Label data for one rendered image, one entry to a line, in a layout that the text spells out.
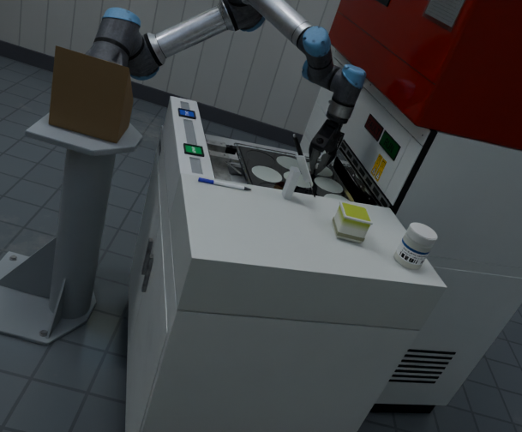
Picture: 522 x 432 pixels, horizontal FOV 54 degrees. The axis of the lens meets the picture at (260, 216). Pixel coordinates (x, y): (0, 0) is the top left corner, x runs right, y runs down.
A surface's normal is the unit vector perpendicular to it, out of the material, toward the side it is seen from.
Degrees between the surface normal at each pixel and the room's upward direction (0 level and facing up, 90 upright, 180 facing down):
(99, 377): 0
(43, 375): 0
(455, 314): 90
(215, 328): 90
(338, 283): 90
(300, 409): 90
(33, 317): 0
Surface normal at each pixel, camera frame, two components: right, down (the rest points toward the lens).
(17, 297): 0.29, -0.82
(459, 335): 0.19, 0.56
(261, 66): -0.07, 0.50
